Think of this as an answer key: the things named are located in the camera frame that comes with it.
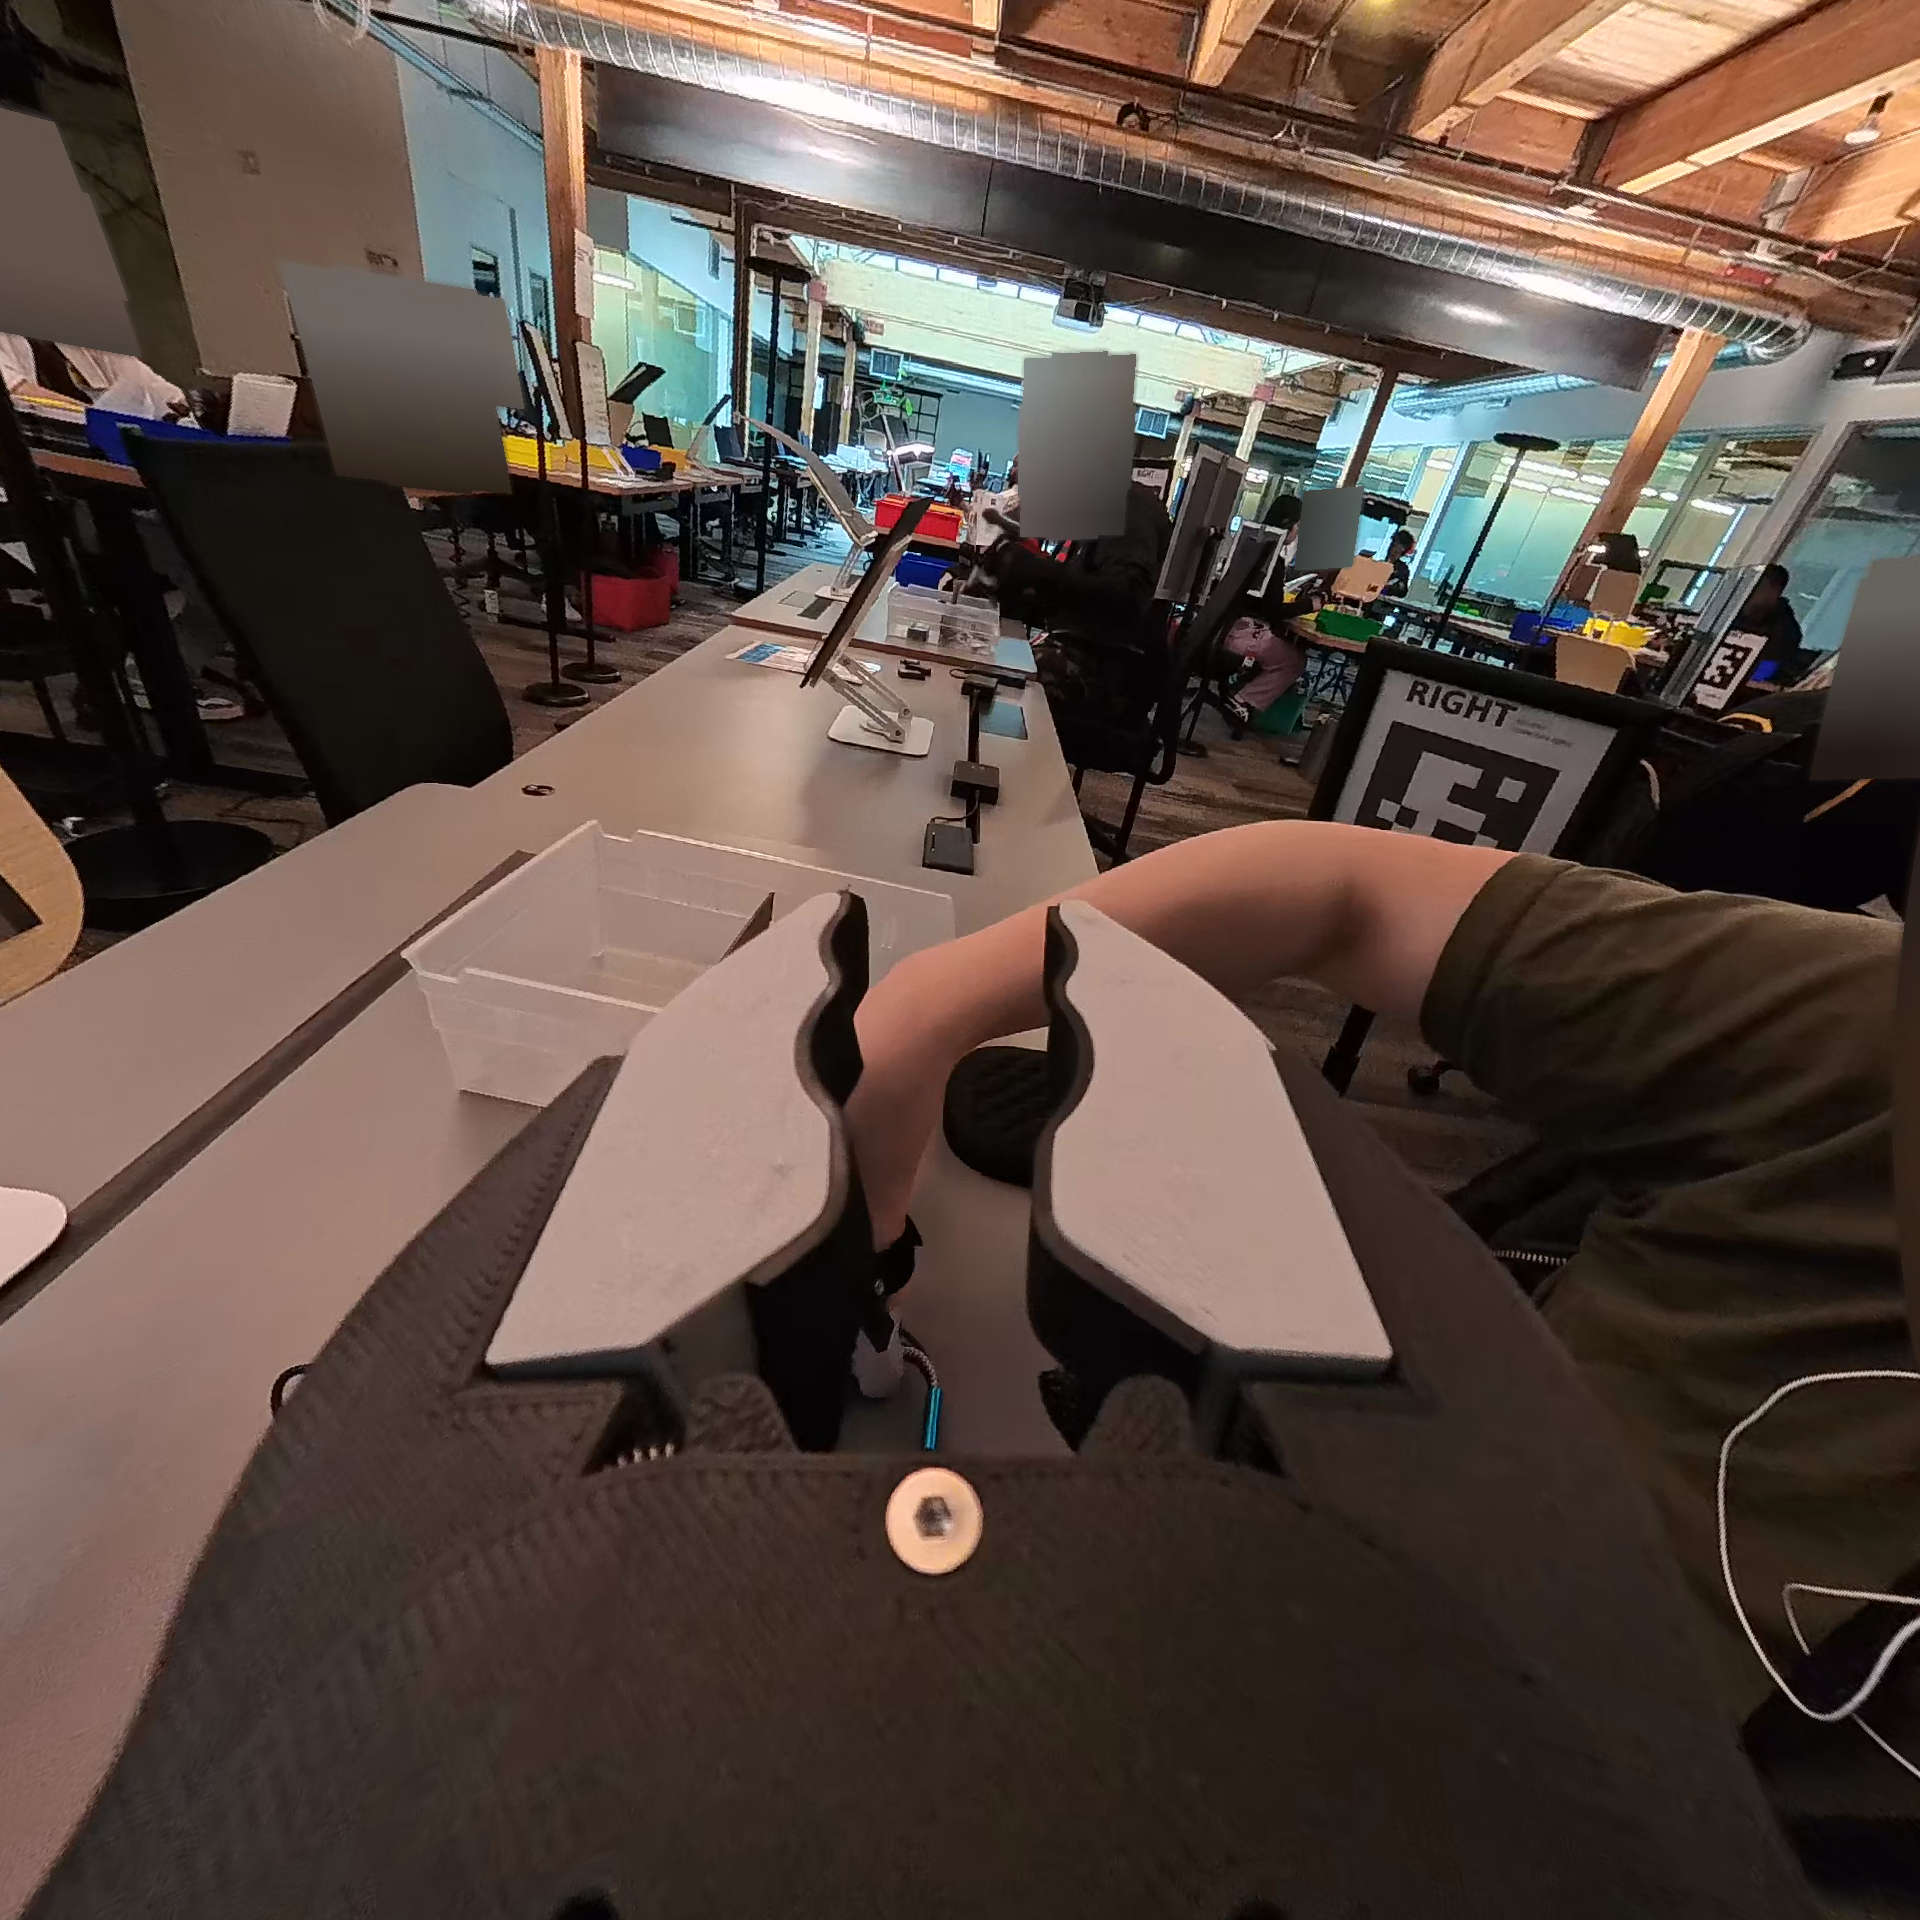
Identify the silver spiral duct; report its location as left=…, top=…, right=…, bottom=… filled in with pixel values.
left=465, top=0, right=1809, bottom=364

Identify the tablet on white stand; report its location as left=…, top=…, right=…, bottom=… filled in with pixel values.
left=801, top=530, right=939, bottom=759

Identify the wooden sign board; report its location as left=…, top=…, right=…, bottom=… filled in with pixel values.
left=0, top=765, right=85, bottom=1007

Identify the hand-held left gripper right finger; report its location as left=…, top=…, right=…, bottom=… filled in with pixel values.
left=1028, top=900, right=1398, bottom=1377

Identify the black framed marker sign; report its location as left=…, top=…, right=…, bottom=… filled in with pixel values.
left=1308, top=637, right=1666, bottom=859

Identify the black floor lamp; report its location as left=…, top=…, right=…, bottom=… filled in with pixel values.
left=1439, top=428, right=1564, bottom=632

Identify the black stanchion post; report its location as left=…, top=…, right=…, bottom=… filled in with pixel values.
left=517, top=375, right=591, bottom=708
left=556, top=375, right=621, bottom=687

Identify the black strap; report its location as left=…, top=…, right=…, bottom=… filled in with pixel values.
left=1741, top=1604, right=1920, bottom=1920

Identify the clear lidded box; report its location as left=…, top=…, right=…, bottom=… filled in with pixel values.
left=885, top=583, right=1004, bottom=650

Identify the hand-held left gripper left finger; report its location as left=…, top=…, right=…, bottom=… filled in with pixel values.
left=483, top=892, right=878, bottom=1379

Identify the person's right forearm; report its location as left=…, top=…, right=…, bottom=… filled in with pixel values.
left=846, top=820, right=1519, bottom=1254

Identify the thin white earphone cable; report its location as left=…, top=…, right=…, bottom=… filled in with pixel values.
left=1714, top=1368, right=1920, bottom=1742

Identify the black office chair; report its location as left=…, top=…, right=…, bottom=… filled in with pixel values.
left=127, top=426, right=516, bottom=827
left=1036, top=628, right=1208, bottom=865

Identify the clear plastic divided bin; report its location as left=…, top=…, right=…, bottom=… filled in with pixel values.
left=402, top=818, right=961, bottom=1108

